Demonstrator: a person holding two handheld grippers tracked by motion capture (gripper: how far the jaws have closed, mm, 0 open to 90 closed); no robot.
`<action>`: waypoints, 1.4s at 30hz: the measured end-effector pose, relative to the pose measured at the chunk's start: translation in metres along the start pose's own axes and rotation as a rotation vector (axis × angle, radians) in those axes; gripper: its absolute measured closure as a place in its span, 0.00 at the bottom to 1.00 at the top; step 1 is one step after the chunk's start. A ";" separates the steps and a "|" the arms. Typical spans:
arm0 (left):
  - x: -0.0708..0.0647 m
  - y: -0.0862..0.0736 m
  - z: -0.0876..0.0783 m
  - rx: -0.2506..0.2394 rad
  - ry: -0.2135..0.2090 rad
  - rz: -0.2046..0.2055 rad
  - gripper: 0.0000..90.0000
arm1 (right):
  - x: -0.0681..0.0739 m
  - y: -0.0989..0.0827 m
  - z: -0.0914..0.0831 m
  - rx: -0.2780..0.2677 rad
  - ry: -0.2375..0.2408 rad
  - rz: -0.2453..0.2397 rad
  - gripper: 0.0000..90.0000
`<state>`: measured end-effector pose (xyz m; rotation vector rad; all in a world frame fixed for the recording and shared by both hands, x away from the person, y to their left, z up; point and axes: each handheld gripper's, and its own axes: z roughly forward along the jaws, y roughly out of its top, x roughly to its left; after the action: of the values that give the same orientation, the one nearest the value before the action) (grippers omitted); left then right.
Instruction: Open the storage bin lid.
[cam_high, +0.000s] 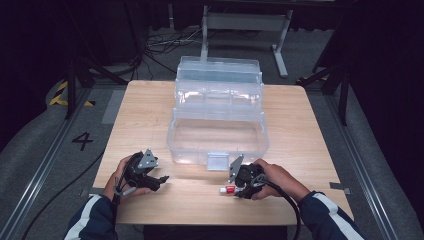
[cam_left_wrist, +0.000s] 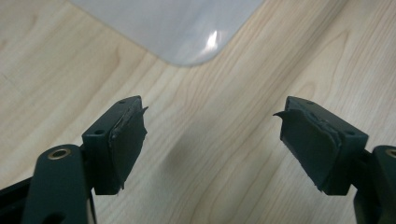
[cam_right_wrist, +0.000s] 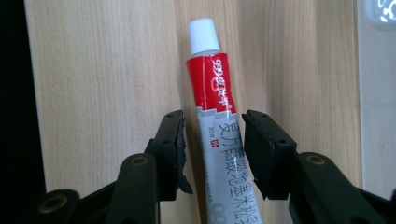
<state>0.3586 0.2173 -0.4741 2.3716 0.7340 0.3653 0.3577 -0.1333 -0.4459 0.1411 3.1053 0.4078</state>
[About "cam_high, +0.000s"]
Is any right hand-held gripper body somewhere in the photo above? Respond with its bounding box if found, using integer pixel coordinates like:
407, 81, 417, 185
227, 153, 267, 198

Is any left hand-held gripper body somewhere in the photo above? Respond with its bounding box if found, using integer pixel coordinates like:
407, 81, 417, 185
123, 148, 160, 191

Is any white red ointment tube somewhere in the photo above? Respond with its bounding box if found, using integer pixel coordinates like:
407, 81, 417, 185
219, 185, 238, 196

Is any clear plastic storage box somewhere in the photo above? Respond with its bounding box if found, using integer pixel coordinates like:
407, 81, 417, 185
165, 55, 270, 172

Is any person's left hand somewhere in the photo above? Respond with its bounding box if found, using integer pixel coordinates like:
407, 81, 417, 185
103, 154, 153, 203

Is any person's right hand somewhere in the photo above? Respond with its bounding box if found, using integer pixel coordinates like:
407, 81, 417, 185
250, 158, 311, 204

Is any grey tape strip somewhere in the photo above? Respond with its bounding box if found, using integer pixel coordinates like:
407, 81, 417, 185
329, 181, 352, 195

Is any black tripod stand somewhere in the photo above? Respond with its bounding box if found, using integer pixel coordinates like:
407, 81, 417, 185
296, 63, 351, 127
64, 56, 129, 120

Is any yellow black floor tape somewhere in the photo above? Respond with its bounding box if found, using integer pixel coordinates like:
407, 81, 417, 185
49, 80, 96, 108

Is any left hand-held gripper cable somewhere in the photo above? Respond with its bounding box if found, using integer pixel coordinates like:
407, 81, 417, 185
111, 173, 138, 214

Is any hand-held gripper cable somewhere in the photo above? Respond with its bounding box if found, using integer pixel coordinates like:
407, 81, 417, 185
111, 173, 138, 214
253, 174, 303, 240

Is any right hand-held gripper cable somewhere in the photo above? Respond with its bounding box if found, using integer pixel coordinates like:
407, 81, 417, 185
253, 174, 303, 240

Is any black floor cable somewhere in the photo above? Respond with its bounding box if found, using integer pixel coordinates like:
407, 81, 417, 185
21, 149, 106, 240

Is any metal floor rail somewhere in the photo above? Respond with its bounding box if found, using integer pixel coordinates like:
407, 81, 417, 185
324, 94, 399, 240
0, 86, 93, 240

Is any bundle of floor cables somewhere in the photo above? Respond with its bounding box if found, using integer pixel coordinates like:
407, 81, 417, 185
143, 26, 204, 83

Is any grey metal table frame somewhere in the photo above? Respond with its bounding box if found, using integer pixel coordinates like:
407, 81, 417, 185
198, 4, 294, 79

